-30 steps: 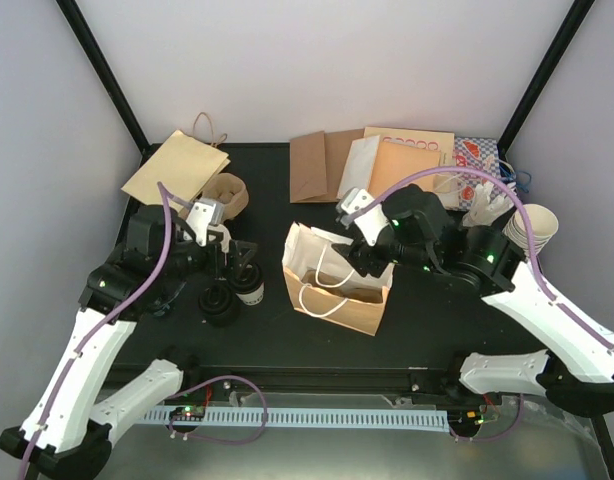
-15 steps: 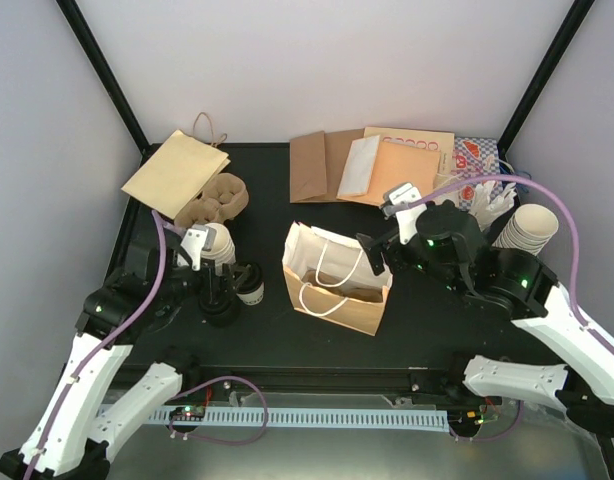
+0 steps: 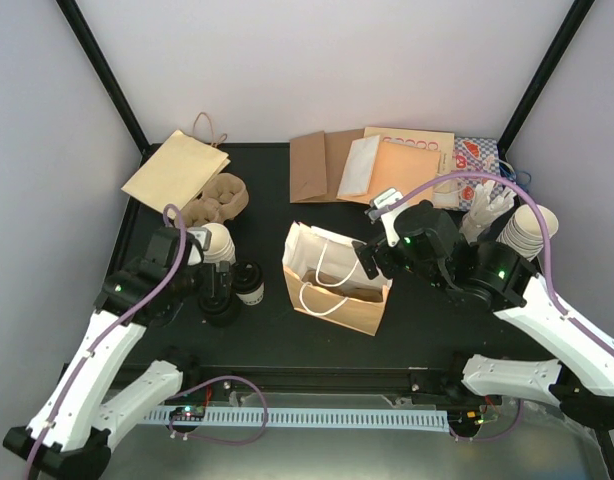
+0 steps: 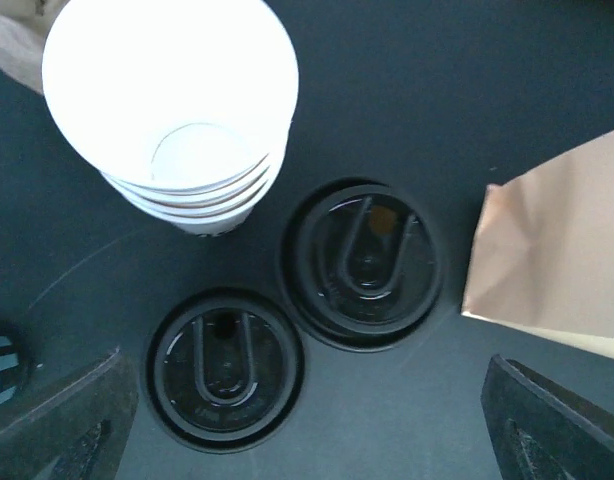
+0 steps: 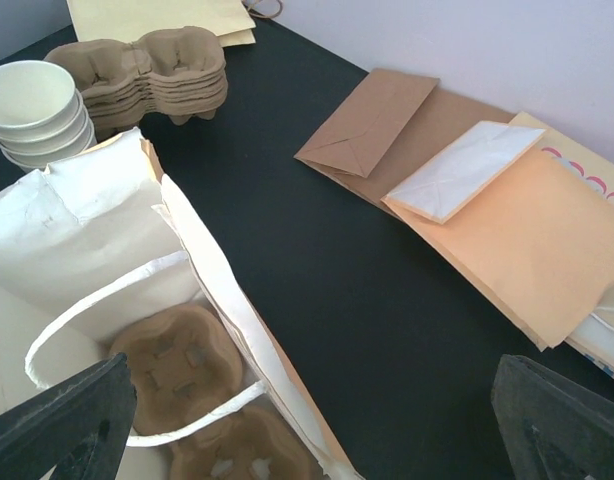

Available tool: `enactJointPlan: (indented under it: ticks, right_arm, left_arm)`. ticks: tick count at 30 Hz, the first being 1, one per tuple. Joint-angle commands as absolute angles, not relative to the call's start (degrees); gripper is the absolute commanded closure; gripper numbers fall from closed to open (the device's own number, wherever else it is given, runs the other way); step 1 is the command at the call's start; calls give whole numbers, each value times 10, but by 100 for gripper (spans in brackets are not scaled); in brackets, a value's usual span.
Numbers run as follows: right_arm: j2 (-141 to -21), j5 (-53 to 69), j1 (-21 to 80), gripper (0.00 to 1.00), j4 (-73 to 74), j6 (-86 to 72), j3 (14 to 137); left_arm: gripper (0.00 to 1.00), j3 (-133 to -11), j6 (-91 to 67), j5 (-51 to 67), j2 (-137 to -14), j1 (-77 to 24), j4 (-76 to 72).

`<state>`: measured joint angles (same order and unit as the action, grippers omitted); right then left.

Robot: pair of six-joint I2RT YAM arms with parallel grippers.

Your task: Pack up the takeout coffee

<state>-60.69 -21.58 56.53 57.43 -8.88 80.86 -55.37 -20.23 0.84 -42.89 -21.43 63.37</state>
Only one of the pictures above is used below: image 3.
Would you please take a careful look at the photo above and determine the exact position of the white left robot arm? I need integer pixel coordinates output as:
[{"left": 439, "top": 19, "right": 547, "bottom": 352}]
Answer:
[{"left": 3, "top": 227, "right": 229, "bottom": 479}]

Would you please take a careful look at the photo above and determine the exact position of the orange paper bag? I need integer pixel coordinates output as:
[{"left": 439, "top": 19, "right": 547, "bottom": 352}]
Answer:
[
  {"left": 343, "top": 139, "right": 441, "bottom": 204},
  {"left": 282, "top": 222, "right": 392, "bottom": 336}
]

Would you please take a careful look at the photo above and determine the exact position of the beige bag with red circles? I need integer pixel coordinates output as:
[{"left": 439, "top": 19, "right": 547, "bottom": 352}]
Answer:
[{"left": 364, "top": 126, "right": 455, "bottom": 152}]

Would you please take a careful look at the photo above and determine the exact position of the black frame post left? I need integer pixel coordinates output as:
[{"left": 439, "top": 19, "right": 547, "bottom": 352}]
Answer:
[{"left": 56, "top": 0, "right": 150, "bottom": 155}]

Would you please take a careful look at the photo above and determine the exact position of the blue checkered paper bag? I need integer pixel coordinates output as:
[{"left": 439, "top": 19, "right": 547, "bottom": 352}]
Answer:
[{"left": 449, "top": 137, "right": 532, "bottom": 211}]

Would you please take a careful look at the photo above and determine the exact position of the brown kraft paper bag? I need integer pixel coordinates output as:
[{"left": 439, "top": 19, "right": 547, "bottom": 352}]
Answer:
[{"left": 289, "top": 129, "right": 364, "bottom": 204}]

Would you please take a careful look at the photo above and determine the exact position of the white paper bag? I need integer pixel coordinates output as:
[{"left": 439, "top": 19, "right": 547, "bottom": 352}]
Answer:
[{"left": 337, "top": 135, "right": 380, "bottom": 200}]

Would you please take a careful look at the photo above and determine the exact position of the black frame post right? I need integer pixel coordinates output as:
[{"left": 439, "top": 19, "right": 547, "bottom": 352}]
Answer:
[{"left": 497, "top": 0, "right": 595, "bottom": 158}]

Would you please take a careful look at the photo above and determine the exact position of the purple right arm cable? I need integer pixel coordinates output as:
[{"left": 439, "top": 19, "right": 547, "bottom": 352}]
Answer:
[{"left": 376, "top": 171, "right": 614, "bottom": 366}]

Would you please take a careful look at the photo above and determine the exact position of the light blue cable duct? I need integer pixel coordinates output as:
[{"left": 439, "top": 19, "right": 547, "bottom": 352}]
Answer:
[{"left": 139, "top": 405, "right": 450, "bottom": 433}]

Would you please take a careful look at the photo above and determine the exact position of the tan paper bag with handles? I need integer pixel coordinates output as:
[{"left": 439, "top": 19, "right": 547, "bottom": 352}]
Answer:
[{"left": 121, "top": 112, "right": 230, "bottom": 213}]

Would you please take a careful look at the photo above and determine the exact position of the single white paper cup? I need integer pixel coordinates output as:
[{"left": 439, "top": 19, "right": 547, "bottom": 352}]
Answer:
[{"left": 233, "top": 279, "right": 264, "bottom": 306}]

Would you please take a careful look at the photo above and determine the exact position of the stack of pulp cup carriers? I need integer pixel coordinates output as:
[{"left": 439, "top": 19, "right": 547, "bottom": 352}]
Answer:
[{"left": 181, "top": 173, "right": 249, "bottom": 227}]

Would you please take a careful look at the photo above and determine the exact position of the single pulp cup carrier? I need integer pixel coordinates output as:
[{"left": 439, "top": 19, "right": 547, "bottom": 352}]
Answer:
[{"left": 300, "top": 269, "right": 383, "bottom": 304}]

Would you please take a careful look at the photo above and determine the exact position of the stack of white paper cups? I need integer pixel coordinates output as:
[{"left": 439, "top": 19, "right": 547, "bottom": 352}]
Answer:
[{"left": 204, "top": 223, "right": 236, "bottom": 264}]

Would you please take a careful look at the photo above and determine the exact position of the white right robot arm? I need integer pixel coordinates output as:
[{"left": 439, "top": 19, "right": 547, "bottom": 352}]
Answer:
[{"left": 353, "top": 201, "right": 614, "bottom": 430}]

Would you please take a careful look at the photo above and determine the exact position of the black frame post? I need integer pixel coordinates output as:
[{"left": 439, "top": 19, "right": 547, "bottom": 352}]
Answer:
[
  {"left": 497, "top": 0, "right": 595, "bottom": 158},
  {"left": 56, "top": 0, "right": 150, "bottom": 155}
]

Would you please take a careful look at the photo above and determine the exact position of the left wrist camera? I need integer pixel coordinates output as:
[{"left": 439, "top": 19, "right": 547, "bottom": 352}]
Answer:
[{"left": 186, "top": 227, "right": 212, "bottom": 266}]

